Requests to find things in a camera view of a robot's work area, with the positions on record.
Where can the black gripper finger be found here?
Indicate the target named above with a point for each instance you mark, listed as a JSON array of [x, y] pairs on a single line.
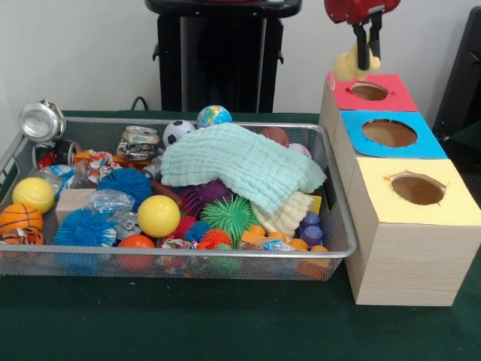
[[362, 49], [375, 37]]

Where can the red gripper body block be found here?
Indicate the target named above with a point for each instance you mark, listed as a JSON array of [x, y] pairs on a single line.
[[357, 9]]

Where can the pale yellow soft toy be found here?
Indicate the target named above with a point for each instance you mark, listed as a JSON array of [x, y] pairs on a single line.
[[345, 65]]

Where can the mint green cloth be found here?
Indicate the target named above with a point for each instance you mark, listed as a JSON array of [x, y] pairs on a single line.
[[240, 161]]

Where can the crushed silver drink can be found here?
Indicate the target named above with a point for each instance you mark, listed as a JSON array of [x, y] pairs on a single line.
[[41, 120]]

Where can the wooden three-hole box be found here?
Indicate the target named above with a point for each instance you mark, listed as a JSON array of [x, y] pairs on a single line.
[[406, 263]]

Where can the shallow clear mesh bin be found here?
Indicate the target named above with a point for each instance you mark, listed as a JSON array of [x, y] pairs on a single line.
[[188, 263]]

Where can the black upright stand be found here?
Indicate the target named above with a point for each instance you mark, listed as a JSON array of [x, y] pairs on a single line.
[[462, 75]]

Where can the globe print ball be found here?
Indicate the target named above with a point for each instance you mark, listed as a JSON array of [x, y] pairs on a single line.
[[214, 116]]

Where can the cream waffle cloth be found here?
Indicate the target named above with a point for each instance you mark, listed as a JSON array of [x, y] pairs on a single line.
[[289, 214]]

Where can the green spiky ball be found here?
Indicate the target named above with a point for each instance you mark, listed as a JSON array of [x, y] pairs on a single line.
[[225, 216]]

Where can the smooth yellow ball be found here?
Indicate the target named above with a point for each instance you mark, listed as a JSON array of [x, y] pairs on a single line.
[[158, 216]]

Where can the blue spiky ball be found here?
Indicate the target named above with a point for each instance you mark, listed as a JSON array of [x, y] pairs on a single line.
[[84, 227], [126, 184]]

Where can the dark green table cloth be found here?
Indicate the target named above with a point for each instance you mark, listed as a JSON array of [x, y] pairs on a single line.
[[225, 323]]

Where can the yellow tennis ball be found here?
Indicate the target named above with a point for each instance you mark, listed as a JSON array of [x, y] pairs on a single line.
[[34, 195]]

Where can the orange basketball toy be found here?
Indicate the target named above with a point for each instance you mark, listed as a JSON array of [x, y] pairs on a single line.
[[20, 219]]

